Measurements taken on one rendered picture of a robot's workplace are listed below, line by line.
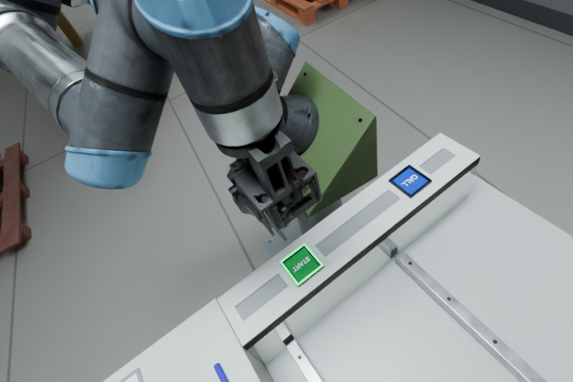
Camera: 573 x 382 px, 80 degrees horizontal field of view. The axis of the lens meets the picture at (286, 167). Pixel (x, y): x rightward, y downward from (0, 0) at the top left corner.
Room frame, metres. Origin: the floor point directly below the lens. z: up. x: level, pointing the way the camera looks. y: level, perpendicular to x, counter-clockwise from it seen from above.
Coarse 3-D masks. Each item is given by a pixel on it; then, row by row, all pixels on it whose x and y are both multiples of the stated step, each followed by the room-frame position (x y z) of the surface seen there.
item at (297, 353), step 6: (294, 342) 0.19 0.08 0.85; (288, 348) 0.18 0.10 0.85; (294, 348) 0.18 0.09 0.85; (300, 348) 0.18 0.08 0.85; (294, 354) 0.17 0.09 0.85; (300, 354) 0.17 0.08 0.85; (294, 360) 0.16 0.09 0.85; (300, 360) 0.16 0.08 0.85; (306, 360) 0.16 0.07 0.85; (300, 366) 0.15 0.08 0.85; (306, 366) 0.15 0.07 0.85; (312, 366) 0.15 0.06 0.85; (306, 372) 0.14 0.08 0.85; (312, 372) 0.14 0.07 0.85; (306, 378) 0.13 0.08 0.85; (312, 378) 0.13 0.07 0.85; (318, 378) 0.13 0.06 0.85
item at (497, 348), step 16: (400, 256) 0.28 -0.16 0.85; (416, 272) 0.24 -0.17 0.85; (432, 288) 0.20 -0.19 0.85; (448, 304) 0.17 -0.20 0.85; (464, 320) 0.14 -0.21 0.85; (480, 336) 0.11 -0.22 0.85; (496, 336) 0.10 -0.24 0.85; (496, 352) 0.08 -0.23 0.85; (512, 352) 0.08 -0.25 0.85; (512, 368) 0.06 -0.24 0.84; (528, 368) 0.05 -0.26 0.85
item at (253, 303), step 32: (416, 160) 0.41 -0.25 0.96; (448, 160) 0.39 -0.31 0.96; (384, 192) 0.36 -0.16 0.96; (320, 224) 0.34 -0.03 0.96; (352, 224) 0.32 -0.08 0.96; (384, 224) 0.30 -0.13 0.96; (320, 256) 0.28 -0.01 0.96; (352, 256) 0.26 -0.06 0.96; (256, 288) 0.26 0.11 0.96; (288, 288) 0.24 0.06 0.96; (256, 320) 0.21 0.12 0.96
